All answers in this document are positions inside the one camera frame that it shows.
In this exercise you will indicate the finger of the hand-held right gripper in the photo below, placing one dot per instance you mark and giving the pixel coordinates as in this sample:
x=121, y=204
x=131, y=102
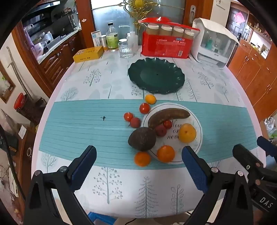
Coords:
x=244, y=154
x=267, y=146

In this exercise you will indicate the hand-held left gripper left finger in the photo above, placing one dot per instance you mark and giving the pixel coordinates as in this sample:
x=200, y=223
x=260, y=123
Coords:
x=83, y=171

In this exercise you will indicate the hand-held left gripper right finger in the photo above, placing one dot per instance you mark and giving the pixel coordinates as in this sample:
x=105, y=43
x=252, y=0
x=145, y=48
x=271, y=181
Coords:
x=194, y=171

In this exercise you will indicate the orange tangerine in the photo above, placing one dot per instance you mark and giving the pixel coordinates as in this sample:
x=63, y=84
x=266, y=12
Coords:
x=165, y=153
x=142, y=159

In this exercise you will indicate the yellow mango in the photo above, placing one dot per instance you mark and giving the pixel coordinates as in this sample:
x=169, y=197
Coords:
x=187, y=133

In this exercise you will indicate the red lychee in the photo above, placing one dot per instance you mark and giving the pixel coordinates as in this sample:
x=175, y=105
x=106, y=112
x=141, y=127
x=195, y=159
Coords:
x=160, y=130
x=135, y=122

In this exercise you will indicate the red tomato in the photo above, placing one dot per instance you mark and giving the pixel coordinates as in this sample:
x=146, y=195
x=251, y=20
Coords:
x=144, y=108
x=128, y=116
x=167, y=124

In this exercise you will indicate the dark brown avocado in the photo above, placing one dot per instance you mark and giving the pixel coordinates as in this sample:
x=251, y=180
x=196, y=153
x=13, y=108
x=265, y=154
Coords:
x=141, y=139

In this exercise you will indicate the dark green scalloped plate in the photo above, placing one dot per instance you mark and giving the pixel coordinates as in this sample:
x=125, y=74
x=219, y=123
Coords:
x=155, y=75

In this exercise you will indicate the clear plastic bag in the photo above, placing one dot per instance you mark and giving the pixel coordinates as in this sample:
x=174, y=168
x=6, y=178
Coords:
x=270, y=127

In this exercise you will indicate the white plate with lettering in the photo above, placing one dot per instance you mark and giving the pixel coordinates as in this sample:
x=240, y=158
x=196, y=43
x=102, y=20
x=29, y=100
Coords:
x=190, y=149

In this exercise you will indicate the blue plastic stool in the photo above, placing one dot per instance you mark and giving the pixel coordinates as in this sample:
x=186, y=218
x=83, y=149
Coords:
x=101, y=218

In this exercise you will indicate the brown overripe banana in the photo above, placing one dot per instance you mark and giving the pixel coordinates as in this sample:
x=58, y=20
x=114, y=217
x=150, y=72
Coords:
x=168, y=114

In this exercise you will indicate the wooden sideboard cabinet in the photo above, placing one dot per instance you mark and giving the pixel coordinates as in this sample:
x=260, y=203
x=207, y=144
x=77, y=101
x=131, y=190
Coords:
x=255, y=73

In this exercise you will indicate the small yellow-orange citrus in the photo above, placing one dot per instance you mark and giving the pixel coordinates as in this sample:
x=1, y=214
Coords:
x=150, y=99

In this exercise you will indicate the red lidded container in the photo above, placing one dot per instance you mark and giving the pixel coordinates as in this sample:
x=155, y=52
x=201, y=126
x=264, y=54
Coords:
x=19, y=100

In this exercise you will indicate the white countertop appliance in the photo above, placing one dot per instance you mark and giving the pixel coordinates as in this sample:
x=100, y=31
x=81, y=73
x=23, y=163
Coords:
x=214, y=43

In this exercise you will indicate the yellow flat box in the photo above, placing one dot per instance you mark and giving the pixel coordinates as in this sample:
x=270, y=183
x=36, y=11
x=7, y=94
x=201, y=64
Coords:
x=87, y=55

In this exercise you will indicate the wooden kitchen cabinet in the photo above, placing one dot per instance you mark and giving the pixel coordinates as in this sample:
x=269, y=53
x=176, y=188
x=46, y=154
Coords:
x=60, y=56

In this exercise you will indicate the red paper cup package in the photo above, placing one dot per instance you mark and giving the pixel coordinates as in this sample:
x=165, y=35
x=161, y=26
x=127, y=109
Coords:
x=166, y=47

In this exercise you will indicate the clear drinking glass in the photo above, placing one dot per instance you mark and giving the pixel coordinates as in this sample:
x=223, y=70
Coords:
x=125, y=50

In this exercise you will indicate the small metal can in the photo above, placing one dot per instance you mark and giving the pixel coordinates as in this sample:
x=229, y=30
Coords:
x=103, y=42

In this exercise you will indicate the white blue carton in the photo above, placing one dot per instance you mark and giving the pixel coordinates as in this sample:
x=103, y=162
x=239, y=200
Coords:
x=95, y=37

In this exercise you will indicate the clear bottle green label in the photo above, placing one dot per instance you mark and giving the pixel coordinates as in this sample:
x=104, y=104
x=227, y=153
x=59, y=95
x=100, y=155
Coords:
x=112, y=39

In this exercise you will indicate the white squeeze bottle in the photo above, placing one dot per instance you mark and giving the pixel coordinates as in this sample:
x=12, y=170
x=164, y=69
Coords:
x=132, y=41

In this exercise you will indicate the gold ornament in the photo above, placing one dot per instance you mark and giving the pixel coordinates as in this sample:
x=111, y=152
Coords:
x=138, y=6

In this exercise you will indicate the wooden picture frame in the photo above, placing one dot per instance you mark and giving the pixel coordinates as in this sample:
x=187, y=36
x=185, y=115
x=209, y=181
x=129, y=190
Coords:
x=7, y=86

